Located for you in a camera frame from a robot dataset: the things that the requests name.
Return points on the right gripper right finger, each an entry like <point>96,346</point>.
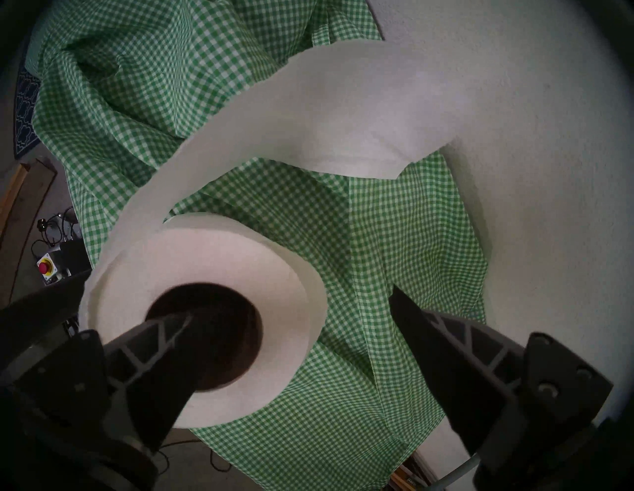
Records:
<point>485,386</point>

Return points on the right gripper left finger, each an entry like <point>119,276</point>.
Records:
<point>129,386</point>

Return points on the green gingham cloth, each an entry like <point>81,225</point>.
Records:
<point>396,222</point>

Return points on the white toilet paper roll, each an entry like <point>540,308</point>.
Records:
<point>287,287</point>

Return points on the grey box red emergency button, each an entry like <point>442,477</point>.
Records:
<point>47,267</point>

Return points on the brown wooden board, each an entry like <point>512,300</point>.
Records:
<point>25,208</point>

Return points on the blue patterned rug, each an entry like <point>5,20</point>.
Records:
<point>25,119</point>

